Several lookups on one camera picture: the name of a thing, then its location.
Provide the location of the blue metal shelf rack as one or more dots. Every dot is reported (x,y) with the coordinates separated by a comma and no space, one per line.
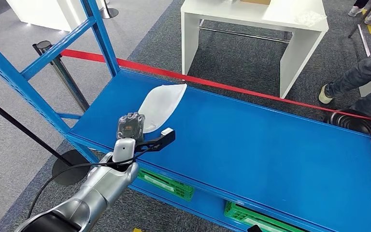
(236,144)

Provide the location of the clear plastic hand cover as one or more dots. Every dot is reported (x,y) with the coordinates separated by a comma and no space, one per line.
(130,125)

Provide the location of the white plastic car part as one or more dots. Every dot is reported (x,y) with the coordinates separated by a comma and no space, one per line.
(163,102)

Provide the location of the metal frame stand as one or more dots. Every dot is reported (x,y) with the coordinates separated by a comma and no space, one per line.
(363,38)

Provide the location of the chrome base stanchion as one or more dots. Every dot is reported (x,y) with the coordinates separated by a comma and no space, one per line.
(108,13)

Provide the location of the white display plinth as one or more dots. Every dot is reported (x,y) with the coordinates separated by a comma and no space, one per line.
(44,12)

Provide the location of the clear plastic bag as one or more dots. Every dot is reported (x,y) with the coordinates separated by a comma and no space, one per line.
(308,17)

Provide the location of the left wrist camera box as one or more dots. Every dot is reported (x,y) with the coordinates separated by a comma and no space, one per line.
(160,141)

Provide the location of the black robot foot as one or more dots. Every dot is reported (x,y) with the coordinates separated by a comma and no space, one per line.
(255,229)

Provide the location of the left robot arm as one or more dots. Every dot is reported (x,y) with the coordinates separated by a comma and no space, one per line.
(102,189)

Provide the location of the grey stanchion post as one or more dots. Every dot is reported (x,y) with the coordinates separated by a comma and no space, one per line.
(66,80)

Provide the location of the black stanchion with round base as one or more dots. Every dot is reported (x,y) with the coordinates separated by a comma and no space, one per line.
(72,168)

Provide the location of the green plastic crate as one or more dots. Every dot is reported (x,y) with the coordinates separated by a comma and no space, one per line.
(179,192)
(236,213)

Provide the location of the white table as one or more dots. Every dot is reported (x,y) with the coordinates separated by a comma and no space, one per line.
(236,12)

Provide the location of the red barrier belt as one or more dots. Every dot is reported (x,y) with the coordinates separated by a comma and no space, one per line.
(204,82)

